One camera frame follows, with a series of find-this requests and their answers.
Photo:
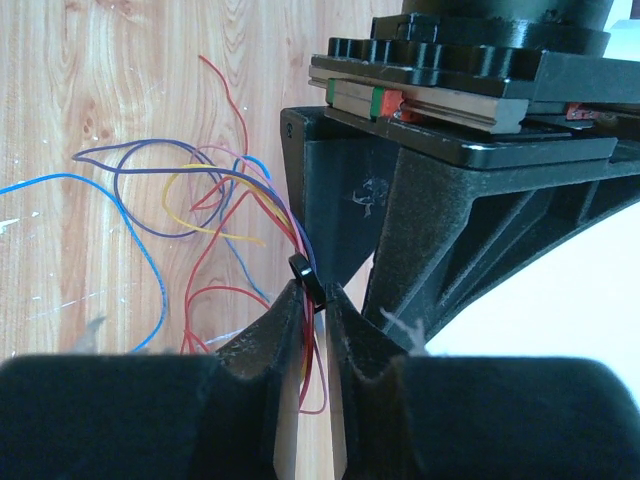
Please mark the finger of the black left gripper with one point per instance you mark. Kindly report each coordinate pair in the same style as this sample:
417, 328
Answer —
338, 179

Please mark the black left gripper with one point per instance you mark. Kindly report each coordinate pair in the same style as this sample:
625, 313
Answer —
483, 90

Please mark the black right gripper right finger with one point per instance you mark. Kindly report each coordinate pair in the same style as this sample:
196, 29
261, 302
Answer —
401, 416

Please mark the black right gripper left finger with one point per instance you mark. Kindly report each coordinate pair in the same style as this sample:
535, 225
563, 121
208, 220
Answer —
232, 414

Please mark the black zip tie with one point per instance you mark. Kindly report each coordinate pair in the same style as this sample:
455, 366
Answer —
307, 277

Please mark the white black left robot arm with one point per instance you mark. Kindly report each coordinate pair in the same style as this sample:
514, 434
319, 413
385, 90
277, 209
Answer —
457, 143

